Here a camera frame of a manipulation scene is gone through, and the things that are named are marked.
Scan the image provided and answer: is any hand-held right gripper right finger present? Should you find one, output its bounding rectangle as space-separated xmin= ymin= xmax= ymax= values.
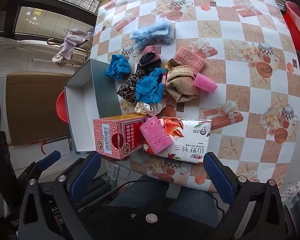
xmin=204 ymin=152 xmax=290 ymax=240

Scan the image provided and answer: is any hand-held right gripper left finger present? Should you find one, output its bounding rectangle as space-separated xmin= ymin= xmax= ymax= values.
xmin=17 ymin=152 xmax=108 ymax=240

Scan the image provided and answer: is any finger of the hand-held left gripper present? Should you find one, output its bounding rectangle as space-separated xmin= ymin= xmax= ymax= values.
xmin=17 ymin=150 xmax=61 ymax=183

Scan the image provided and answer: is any grey cardboard box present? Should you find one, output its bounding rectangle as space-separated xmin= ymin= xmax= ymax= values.
xmin=64 ymin=59 xmax=122 ymax=153

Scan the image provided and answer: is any small pink sponge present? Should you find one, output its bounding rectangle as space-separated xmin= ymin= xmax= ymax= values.
xmin=193 ymin=73 xmax=218 ymax=95

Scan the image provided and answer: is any white polka dot scrunchie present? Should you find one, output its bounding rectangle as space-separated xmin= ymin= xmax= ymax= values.
xmin=134 ymin=100 xmax=167 ymax=117

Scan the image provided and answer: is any beige knit sock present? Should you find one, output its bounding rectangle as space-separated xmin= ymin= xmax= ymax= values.
xmin=165 ymin=66 xmax=200 ymax=103

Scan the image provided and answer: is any pink striped knit sock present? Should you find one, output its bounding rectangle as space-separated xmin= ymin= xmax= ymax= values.
xmin=168 ymin=47 xmax=207 ymax=75

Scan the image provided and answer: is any pink and navy sock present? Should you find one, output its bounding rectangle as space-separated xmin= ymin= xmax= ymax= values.
xmin=139 ymin=45 xmax=162 ymax=70

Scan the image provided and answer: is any light blue fluffy cloth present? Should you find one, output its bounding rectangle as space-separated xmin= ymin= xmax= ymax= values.
xmin=129 ymin=21 xmax=176 ymax=48

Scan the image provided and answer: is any red hooked rod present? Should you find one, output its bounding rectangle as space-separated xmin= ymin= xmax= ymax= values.
xmin=29 ymin=136 xmax=72 ymax=156

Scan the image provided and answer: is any white power strip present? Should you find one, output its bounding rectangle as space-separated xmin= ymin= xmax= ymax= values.
xmin=111 ymin=164 xmax=121 ymax=182

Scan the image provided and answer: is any floral tissue pack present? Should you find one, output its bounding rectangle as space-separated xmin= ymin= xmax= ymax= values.
xmin=142 ymin=116 xmax=212 ymax=165

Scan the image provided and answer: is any red patterned carton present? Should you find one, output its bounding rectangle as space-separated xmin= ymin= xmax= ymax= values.
xmin=93 ymin=116 xmax=146 ymax=160

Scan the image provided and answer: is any red plastic stool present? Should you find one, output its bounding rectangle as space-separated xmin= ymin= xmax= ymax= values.
xmin=56 ymin=90 xmax=71 ymax=123

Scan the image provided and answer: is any white crumpled cloth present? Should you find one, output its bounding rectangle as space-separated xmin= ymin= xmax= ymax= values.
xmin=281 ymin=181 xmax=300 ymax=206

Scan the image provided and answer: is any pink sponge with holes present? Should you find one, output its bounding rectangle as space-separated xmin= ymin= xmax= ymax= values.
xmin=139 ymin=116 xmax=174 ymax=155

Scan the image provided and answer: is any pale pink hanging cloth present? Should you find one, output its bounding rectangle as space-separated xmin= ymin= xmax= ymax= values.
xmin=52 ymin=28 xmax=93 ymax=64

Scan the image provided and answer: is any checkered printed tablecloth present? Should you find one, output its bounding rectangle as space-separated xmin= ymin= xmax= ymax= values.
xmin=90 ymin=0 xmax=300 ymax=193

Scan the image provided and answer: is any red plastic basin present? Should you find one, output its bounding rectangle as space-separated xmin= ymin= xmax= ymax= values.
xmin=282 ymin=1 xmax=300 ymax=53

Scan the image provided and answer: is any gold wire rack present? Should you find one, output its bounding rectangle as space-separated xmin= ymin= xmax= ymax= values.
xmin=46 ymin=28 xmax=91 ymax=64

